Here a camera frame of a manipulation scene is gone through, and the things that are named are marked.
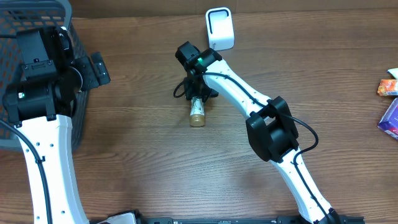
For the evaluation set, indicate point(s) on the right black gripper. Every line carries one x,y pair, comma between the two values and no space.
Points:
189,92

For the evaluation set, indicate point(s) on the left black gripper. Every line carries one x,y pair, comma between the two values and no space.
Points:
92,80

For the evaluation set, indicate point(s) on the white Pantene tube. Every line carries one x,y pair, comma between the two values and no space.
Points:
197,113

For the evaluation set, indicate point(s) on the small orange tissue pack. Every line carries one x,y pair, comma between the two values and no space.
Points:
387,87

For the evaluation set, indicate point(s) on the red purple pantyliner pack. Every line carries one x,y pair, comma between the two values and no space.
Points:
388,122

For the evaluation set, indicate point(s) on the colourful snack bag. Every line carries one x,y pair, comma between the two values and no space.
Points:
393,72

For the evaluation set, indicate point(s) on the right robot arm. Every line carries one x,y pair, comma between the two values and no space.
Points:
270,126

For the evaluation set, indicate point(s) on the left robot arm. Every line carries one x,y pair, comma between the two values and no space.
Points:
40,111

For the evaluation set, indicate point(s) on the white barcode scanner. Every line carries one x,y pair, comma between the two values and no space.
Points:
220,29

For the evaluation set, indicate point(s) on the grey plastic mesh basket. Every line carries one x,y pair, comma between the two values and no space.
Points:
24,15

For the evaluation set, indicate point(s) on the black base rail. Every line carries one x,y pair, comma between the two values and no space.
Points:
135,216

